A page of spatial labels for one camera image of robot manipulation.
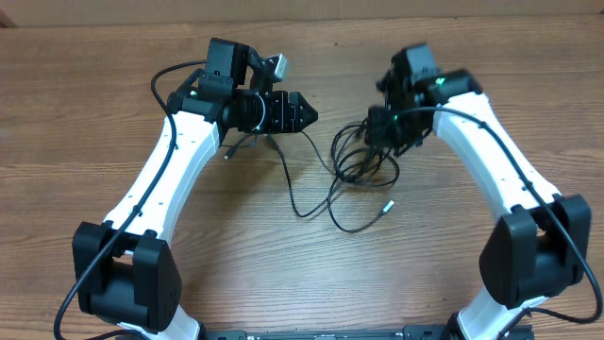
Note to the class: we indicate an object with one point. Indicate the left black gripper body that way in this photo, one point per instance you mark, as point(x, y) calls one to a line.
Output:
point(266, 115)

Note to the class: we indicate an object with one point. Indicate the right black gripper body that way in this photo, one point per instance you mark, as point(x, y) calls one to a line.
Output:
point(390, 131)

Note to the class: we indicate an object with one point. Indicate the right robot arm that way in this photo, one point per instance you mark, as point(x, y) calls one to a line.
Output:
point(539, 243)

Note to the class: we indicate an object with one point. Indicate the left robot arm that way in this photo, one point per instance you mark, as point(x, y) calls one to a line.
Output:
point(125, 272)

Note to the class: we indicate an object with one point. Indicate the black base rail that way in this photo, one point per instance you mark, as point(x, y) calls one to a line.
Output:
point(330, 334)

